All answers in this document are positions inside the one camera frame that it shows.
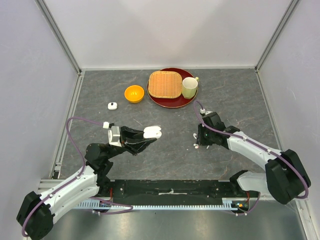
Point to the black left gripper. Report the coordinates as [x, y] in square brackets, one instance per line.
[133, 142]

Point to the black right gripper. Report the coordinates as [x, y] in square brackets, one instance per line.
[201, 140]

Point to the white earbud charging case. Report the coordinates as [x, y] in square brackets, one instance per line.
[152, 132]

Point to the small white charging case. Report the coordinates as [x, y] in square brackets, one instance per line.
[112, 106]

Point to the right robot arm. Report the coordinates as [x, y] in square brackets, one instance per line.
[284, 177]

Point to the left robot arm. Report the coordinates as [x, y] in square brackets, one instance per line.
[39, 212]

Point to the orange plastic bowl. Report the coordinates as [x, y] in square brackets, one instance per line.
[134, 94]

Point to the pale green mug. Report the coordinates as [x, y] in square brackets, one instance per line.
[190, 87]

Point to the woven bamboo basket tray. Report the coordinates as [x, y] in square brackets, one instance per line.
[165, 84]

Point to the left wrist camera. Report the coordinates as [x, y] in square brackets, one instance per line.
[114, 136]

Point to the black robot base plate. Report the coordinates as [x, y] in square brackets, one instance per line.
[184, 192]

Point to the light blue cable duct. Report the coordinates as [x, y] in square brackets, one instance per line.
[98, 205]

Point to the aluminium frame post right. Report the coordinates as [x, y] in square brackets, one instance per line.
[276, 34]

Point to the aluminium frame post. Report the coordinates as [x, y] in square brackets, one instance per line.
[58, 34]
[276, 34]

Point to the aluminium frame post left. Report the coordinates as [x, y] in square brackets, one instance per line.
[58, 34]

